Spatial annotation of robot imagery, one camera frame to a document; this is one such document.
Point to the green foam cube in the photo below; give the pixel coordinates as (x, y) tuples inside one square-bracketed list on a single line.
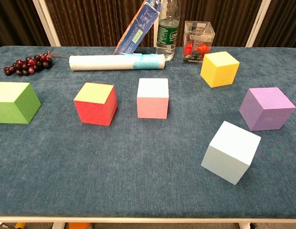
[(12, 112)]

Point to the red foam cube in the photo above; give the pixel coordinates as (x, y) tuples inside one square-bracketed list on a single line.
[(93, 114)]

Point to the purple foam cube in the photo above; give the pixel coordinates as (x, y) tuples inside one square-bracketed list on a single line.
[(257, 112)]

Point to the light blue foam cube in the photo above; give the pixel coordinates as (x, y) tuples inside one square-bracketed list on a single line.
[(224, 162)]

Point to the white table frame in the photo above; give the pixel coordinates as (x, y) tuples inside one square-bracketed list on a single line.
[(148, 220)]

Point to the white screen post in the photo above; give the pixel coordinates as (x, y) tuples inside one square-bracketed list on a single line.
[(155, 35), (46, 23), (257, 23)]

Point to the yellow foam cube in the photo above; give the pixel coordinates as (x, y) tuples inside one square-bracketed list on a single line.
[(222, 74)]

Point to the clear box with red pieces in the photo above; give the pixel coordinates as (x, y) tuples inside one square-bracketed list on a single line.
[(198, 38)]

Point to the orange object under table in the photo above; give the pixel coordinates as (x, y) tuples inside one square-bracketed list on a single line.
[(78, 226)]

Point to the white plastic bag roll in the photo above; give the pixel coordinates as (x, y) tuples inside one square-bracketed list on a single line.
[(102, 62)]

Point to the blue cardboard box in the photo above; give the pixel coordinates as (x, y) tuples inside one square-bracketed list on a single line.
[(138, 33)]

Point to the clear plastic water bottle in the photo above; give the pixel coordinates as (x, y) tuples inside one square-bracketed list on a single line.
[(167, 35)]

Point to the pink foam cube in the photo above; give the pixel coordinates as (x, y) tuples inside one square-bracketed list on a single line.
[(152, 107)]

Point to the dark red grape bunch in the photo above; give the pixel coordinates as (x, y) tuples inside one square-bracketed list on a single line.
[(26, 64)]

